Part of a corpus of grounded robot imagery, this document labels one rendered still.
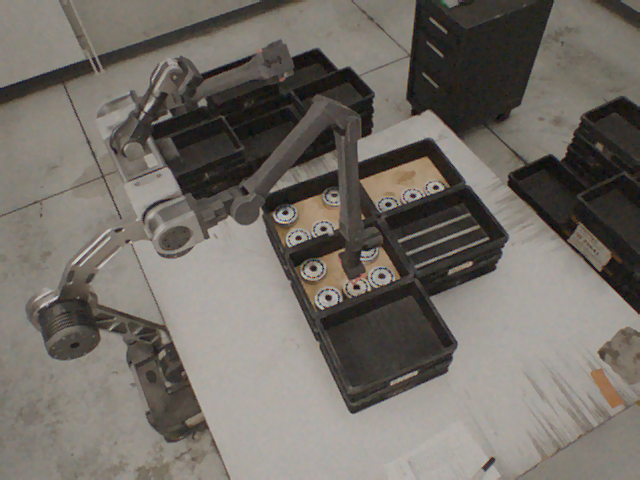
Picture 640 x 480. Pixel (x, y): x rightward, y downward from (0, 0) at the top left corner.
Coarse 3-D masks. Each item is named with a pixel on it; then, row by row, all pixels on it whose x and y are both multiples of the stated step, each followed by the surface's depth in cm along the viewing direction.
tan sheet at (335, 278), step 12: (336, 252) 217; (384, 252) 215; (336, 264) 213; (372, 264) 213; (384, 264) 212; (300, 276) 211; (336, 276) 210; (396, 276) 209; (312, 288) 208; (336, 288) 207; (312, 300) 205
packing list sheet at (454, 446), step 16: (448, 432) 188; (464, 432) 187; (416, 448) 185; (432, 448) 185; (448, 448) 185; (464, 448) 184; (400, 464) 182; (416, 464) 182; (432, 464) 182; (448, 464) 182; (464, 464) 181; (480, 464) 181
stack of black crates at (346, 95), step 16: (320, 80) 316; (336, 80) 322; (352, 80) 322; (304, 96) 319; (336, 96) 321; (352, 96) 321; (368, 96) 304; (304, 112) 305; (368, 112) 313; (368, 128) 323; (320, 144) 314
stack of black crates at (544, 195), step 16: (544, 160) 303; (512, 176) 295; (528, 176) 308; (544, 176) 307; (560, 176) 302; (576, 176) 293; (528, 192) 288; (544, 192) 301; (560, 192) 300; (576, 192) 297; (544, 208) 282; (560, 208) 294; (560, 224) 277
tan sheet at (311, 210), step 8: (312, 200) 233; (320, 200) 232; (296, 208) 231; (304, 208) 230; (312, 208) 230; (320, 208) 230; (272, 216) 229; (304, 216) 228; (312, 216) 228; (320, 216) 227; (328, 216) 227; (336, 216) 227; (296, 224) 226; (304, 224) 225; (336, 224) 225; (280, 232) 224; (288, 232) 223
